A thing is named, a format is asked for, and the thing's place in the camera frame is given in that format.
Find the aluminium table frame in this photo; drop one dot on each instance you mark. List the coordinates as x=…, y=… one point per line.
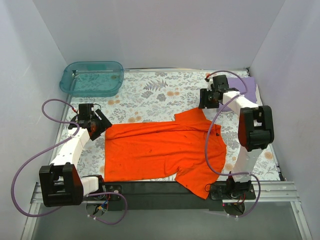
x=275, y=214

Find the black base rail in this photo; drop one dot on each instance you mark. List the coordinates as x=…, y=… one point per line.
x=169, y=195

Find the white folded t-shirt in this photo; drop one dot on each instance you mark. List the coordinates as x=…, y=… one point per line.
x=258, y=96

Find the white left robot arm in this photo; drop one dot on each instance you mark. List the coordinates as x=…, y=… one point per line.
x=60, y=182

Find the purple folded t-shirt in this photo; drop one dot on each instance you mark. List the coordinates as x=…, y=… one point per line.
x=250, y=95

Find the teal plastic bin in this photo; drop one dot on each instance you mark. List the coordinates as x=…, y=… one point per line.
x=92, y=79

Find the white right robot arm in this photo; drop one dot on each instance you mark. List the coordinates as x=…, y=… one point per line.
x=255, y=129

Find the orange t-shirt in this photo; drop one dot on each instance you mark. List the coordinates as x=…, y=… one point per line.
x=190, y=147

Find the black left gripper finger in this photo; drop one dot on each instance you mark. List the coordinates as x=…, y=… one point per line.
x=102, y=117
x=97, y=128

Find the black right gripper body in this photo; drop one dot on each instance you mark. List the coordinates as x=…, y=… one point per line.
x=204, y=98

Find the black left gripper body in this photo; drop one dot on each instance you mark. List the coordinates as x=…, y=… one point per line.
x=100, y=125

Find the floral table mat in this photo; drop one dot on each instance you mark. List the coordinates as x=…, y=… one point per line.
x=156, y=96

